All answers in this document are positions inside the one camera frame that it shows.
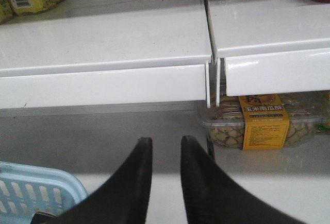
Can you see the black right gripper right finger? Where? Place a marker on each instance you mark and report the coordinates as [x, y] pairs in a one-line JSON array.
[[211, 196]]

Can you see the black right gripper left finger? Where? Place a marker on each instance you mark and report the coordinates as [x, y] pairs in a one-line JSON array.
[[123, 198]]

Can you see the light blue plastic basket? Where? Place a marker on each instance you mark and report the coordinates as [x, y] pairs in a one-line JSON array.
[[27, 189]]

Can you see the clear tray yellow label cookies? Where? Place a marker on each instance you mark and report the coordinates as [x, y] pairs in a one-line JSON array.
[[257, 122]]

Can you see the white snack shelving unit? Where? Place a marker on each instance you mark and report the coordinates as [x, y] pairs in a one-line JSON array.
[[82, 82]]

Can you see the yellow pear drink bottle middle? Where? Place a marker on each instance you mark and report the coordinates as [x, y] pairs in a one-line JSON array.
[[6, 11]]

